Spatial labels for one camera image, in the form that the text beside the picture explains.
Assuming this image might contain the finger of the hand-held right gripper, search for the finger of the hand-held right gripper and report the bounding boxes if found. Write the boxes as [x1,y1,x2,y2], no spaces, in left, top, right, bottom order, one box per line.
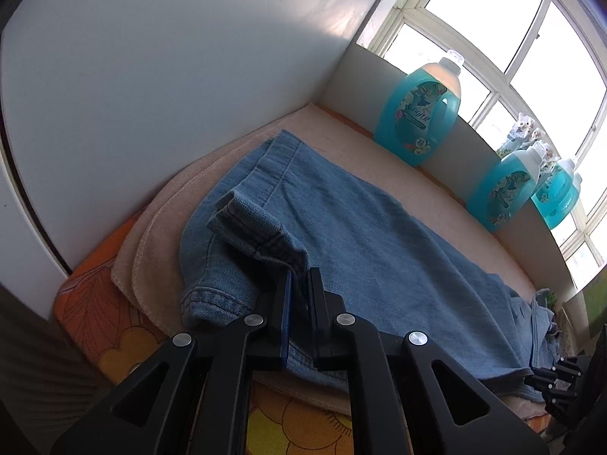
[541,386,582,420]
[524,356,589,392]

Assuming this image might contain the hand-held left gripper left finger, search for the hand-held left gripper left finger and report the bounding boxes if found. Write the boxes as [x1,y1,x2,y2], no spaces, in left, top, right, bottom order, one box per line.
[50,269,294,455]

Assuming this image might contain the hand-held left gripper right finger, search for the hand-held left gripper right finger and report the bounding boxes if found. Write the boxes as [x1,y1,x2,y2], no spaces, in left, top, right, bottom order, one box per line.
[307,268,551,455]

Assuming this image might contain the blue denim pants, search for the blue denim pants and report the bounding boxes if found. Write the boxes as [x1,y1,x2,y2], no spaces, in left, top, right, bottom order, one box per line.
[179,129,558,396]

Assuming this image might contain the beige towel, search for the beige towel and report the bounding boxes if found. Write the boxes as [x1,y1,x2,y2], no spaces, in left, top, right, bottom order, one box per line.
[110,103,546,418]

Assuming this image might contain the orange floral sheet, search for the orange floral sheet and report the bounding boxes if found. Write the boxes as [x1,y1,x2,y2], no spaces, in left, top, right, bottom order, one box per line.
[53,108,553,455]

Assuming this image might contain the white backdrop board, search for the white backdrop board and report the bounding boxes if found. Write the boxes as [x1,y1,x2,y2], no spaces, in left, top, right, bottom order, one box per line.
[315,42,589,330]
[0,0,386,271]

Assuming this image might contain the large teal detergent bottle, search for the large teal detergent bottle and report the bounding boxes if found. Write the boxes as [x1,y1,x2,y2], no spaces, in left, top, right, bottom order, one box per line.
[373,50,464,168]

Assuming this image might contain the white flower decoration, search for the white flower decoration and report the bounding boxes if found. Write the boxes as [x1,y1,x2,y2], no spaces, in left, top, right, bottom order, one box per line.
[505,113,555,162]

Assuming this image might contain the white framed window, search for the white framed window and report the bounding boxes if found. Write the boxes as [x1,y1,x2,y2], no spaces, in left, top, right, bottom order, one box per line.
[355,0,607,290]

